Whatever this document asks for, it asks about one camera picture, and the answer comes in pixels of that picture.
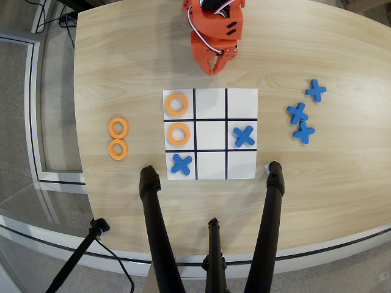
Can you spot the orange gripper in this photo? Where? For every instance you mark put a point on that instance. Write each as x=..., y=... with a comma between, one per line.
x=202, y=49

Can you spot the brown cardboard box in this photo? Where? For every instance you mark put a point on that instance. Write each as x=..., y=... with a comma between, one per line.
x=354, y=3

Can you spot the white tic-tac-toe board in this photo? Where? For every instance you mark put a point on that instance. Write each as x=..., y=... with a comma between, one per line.
x=210, y=134

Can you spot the blue foam cross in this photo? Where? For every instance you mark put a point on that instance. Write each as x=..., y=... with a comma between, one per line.
x=304, y=132
x=297, y=113
x=181, y=164
x=316, y=90
x=244, y=135

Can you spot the small white sticker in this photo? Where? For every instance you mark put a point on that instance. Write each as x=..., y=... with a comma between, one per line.
x=267, y=167

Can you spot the dark furniture base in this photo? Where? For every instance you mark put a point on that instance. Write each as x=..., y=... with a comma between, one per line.
x=76, y=3

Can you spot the short black tripod leg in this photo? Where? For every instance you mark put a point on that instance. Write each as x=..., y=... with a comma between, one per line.
x=214, y=259

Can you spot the thin black stand pole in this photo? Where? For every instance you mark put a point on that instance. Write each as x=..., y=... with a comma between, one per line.
x=76, y=256

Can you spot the grey metal floor frame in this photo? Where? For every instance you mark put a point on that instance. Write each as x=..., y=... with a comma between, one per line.
x=32, y=91

